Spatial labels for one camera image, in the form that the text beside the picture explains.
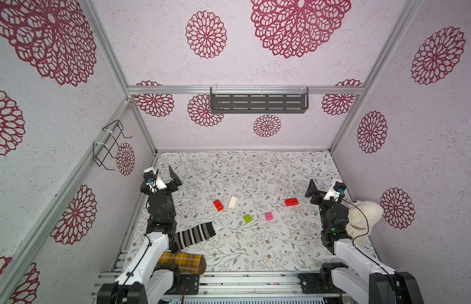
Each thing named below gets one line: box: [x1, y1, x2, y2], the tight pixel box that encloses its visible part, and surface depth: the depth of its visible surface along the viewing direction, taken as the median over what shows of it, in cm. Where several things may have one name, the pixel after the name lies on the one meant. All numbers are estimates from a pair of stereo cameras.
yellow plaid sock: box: [153, 250, 207, 275], surface depth 81 cm
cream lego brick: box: [227, 195, 239, 209], surface depth 98 cm
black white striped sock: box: [169, 221, 217, 254], surface depth 87 cm
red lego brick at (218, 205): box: [212, 199, 225, 212], surface depth 97 cm
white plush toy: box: [345, 200, 384, 246], surface depth 74 cm
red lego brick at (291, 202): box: [284, 197, 299, 207], surface depth 99 cm
